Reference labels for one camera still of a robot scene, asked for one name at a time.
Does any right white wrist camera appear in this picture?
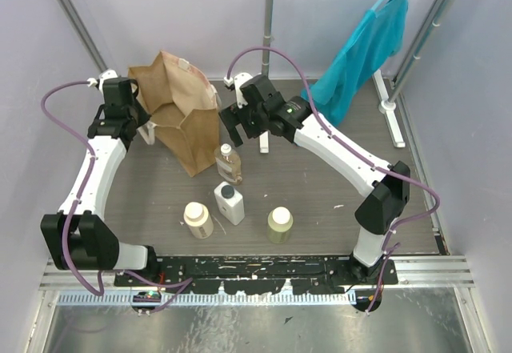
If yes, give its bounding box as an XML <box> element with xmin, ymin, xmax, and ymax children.
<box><xmin>223</xmin><ymin>72</ymin><xmax>253</xmax><ymax>108</ymax></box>

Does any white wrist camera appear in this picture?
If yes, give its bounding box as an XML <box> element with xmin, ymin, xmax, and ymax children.
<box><xmin>86</xmin><ymin>69</ymin><xmax>118</xmax><ymax>90</ymax></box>
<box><xmin>223</xmin><ymin>72</ymin><xmax>253</xmax><ymax>108</ymax></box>

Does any purple cable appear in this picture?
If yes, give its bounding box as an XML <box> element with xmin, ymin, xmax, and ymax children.
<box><xmin>41</xmin><ymin>80</ymin><xmax>197</xmax><ymax>314</ymax></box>
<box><xmin>226</xmin><ymin>46</ymin><xmax>442</xmax><ymax>314</ymax></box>

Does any teal hanging shirt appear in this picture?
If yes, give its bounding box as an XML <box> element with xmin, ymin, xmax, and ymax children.
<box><xmin>310</xmin><ymin>0</ymin><xmax>409</xmax><ymax>126</ymax></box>

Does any metal clothes rack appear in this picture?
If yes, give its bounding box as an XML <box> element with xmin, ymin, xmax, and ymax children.
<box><xmin>259</xmin><ymin>0</ymin><xmax>455</xmax><ymax>153</ymax></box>

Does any aluminium frame post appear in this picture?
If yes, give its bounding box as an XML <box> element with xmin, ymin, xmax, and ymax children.
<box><xmin>56</xmin><ymin>0</ymin><xmax>119</xmax><ymax>72</ymax></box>

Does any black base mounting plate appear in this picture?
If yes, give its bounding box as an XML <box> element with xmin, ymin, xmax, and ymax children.
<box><xmin>114</xmin><ymin>255</ymin><xmax>399</xmax><ymax>296</ymax></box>

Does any beige round bottle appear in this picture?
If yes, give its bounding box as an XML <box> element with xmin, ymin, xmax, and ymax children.
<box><xmin>183</xmin><ymin>202</ymin><xmax>214</xmax><ymax>239</ymax></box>

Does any brown canvas bag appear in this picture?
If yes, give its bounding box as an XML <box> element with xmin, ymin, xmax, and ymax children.
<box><xmin>128</xmin><ymin>51</ymin><xmax>220</xmax><ymax>177</ymax></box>

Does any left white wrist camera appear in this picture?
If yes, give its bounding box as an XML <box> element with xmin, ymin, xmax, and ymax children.
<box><xmin>86</xmin><ymin>69</ymin><xmax>118</xmax><ymax>90</ymax></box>

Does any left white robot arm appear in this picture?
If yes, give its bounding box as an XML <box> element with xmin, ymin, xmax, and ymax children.
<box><xmin>41</xmin><ymin>76</ymin><xmax>160</xmax><ymax>286</ymax></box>

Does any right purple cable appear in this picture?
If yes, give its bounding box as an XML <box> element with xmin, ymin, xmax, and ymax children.
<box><xmin>226</xmin><ymin>46</ymin><xmax>442</xmax><ymax>314</ymax></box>

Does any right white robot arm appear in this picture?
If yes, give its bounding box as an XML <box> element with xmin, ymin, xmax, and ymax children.
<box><xmin>219</xmin><ymin>73</ymin><xmax>410</xmax><ymax>284</ymax></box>

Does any yellow-green round bottle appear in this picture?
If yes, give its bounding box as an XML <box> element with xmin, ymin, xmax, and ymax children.
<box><xmin>267</xmin><ymin>207</ymin><xmax>294</xmax><ymax>244</ymax></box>

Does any clear amber liquid bottle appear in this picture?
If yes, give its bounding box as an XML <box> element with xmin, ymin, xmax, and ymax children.
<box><xmin>214</xmin><ymin>143</ymin><xmax>242</xmax><ymax>185</ymax></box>

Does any white square bottle black cap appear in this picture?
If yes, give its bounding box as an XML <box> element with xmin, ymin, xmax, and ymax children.
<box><xmin>214</xmin><ymin>182</ymin><xmax>245</xmax><ymax>226</ymax></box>

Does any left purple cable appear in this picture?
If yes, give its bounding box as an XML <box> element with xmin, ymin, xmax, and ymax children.
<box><xmin>41</xmin><ymin>80</ymin><xmax>197</xmax><ymax>314</ymax></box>

